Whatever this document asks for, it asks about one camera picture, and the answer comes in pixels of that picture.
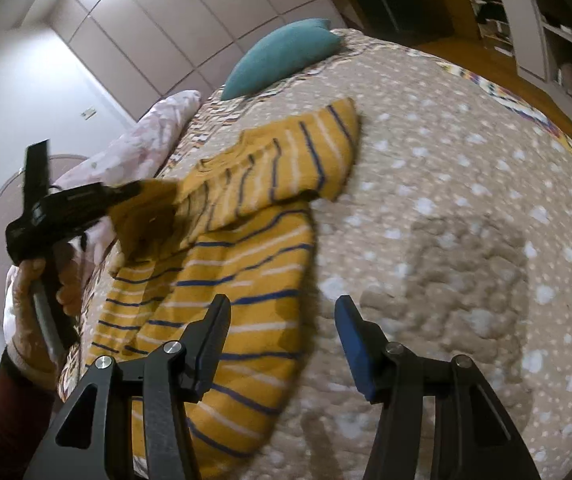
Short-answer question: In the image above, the beige dotted bedspread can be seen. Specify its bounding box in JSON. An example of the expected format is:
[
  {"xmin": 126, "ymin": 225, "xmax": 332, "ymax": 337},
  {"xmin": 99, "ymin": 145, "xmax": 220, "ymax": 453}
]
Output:
[{"xmin": 56, "ymin": 27, "xmax": 572, "ymax": 480}]

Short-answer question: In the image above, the teal pillow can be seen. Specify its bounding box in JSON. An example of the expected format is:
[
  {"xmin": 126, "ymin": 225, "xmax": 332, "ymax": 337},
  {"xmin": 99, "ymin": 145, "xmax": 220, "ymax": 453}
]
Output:
[{"xmin": 220, "ymin": 18, "xmax": 343, "ymax": 102}]

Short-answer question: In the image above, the yellow striped sweater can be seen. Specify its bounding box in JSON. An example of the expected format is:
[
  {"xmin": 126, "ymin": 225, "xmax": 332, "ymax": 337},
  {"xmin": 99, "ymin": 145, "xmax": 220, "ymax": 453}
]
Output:
[{"xmin": 88, "ymin": 97, "xmax": 363, "ymax": 479}]

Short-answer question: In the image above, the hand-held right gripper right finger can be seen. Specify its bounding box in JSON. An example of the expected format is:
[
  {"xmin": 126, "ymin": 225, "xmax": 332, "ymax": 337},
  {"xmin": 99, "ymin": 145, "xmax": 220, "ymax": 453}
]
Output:
[{"xmin": 334, "ymin": 296, "xmax": 542, "ymax": 480}]

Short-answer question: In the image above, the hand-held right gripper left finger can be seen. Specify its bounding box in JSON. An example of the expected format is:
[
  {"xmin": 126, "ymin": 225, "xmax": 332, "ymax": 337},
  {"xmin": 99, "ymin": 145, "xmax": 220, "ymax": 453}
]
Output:
[{"xmin": 22, "ymin": 293, "xmax": 232, "ymax": 480}]

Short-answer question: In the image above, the pink floral blanket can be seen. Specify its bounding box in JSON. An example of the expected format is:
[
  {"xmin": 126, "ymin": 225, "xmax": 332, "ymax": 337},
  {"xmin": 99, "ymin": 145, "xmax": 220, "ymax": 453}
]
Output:
[{"xmin": 53, "ymin": 90, "xmax": 203, "ymax": 281}]

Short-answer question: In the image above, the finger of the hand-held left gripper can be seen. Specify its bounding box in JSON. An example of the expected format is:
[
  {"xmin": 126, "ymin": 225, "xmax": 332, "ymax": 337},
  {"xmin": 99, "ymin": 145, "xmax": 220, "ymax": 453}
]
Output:
[{"xmin": 107, "ymin": 181, "xmax": 143, "ymax": 208}]

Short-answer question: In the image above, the beige wardrobe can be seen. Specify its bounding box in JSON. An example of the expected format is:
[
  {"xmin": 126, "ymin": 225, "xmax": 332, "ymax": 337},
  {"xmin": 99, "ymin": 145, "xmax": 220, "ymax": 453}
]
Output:
[{"xmin": 21, "ymin": 0, "xmax": 347, "ymax": 123}]

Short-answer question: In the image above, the cluttered shoe rack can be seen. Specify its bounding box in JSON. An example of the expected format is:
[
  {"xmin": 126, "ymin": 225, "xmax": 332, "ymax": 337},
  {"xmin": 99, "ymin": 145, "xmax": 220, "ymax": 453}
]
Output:
[{"xmin": 454, "ymin": 0, "xmax": 514, "ymax": 53}]

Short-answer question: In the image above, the white shelf unit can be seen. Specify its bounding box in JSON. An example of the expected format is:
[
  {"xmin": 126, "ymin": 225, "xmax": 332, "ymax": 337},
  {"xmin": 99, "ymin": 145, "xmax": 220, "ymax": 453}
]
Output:
[{"xmin": 494, "ymin": 0, "xmax": 572, "ymax": 128}]

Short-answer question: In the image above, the person's left forearm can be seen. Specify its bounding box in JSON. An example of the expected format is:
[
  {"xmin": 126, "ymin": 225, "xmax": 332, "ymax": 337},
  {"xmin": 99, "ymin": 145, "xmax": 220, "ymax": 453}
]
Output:
[{"xmin": 0, "ymin": 347, "xmax": 63, "ymax": 480}]

